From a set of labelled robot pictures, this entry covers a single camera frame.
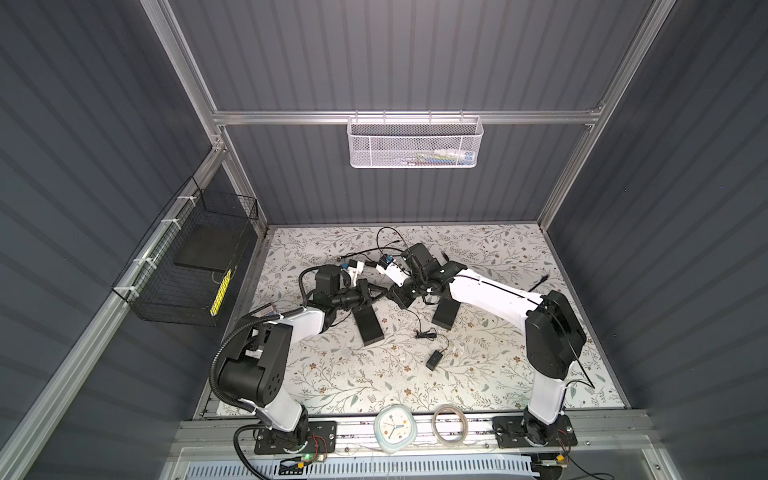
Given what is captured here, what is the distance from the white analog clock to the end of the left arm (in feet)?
0.96

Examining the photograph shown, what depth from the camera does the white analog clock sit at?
0.72 m

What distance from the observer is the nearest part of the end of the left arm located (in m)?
0.74
